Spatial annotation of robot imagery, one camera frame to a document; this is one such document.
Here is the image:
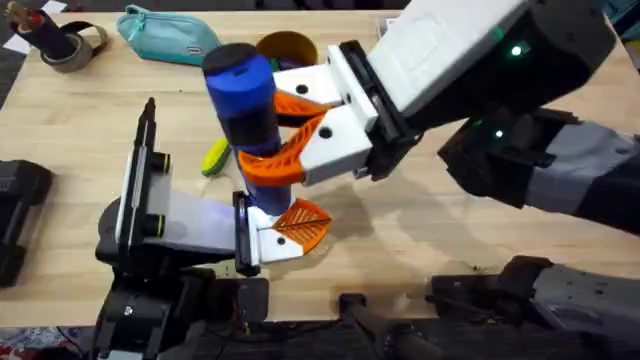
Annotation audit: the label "teal zip bag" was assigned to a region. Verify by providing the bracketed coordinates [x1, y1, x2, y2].
[115, 4, 222, 68]

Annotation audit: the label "yellow tub with toys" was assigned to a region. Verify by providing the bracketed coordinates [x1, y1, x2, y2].
[255, 30, 320, 72]

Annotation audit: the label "blue electric screwdriver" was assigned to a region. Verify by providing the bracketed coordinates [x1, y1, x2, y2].
[201, 42, 297, 217]

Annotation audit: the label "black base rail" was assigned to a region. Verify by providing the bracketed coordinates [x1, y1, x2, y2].
[89, 292, 640, 360]

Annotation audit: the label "black tool with red tip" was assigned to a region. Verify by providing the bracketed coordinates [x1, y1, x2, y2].
[3, 1, 77, 62]

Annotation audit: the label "brown tape roll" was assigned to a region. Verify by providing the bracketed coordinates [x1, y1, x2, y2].
[39, 20, 109, 75]

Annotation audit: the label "black upright wrist plate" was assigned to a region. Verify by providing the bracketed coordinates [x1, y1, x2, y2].
[114, 96, 172, 252]

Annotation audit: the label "black box device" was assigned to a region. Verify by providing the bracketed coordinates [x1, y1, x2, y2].
[0, 159, 54, 289]

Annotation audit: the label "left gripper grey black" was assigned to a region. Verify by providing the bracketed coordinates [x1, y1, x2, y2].
[95, 164, 333, 278]

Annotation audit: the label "green yellow toy vegetable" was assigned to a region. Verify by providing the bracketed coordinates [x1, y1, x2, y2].
[200, 137, 233, 178]

